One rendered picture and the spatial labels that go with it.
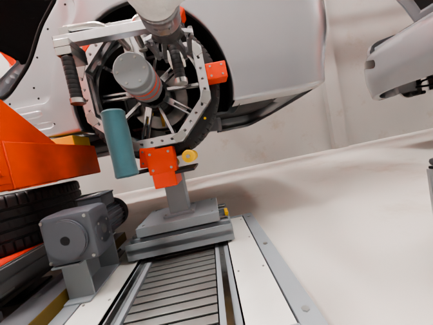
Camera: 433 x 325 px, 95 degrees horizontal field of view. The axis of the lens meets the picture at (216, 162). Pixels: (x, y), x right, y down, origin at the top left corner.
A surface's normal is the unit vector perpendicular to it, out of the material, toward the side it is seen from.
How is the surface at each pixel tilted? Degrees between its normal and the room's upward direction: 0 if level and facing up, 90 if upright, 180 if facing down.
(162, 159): 90
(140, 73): 90
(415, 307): 0
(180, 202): 90
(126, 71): 90
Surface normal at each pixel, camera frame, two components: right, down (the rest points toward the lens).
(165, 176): 0.04, 0.06
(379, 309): -0.20, -0.98
